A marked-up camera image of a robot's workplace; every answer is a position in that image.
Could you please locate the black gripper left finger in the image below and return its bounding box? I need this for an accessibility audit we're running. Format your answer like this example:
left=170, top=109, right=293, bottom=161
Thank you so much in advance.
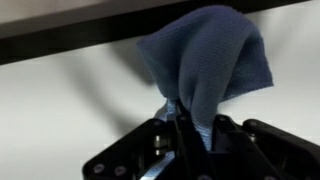
left=82, top=99, right=214, bottom=180

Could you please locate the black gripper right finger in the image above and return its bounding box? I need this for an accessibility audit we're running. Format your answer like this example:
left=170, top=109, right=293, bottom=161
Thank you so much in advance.
left=209, top=114, right=320, bottom=180

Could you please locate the blue towel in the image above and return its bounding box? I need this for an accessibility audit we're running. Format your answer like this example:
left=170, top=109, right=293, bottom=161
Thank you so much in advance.
left=135, top=4, right=275, bottom=180

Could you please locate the black framed whiteboard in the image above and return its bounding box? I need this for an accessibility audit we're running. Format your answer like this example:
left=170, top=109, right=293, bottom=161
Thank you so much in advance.
left=0, top=0, right=320, bottom=180

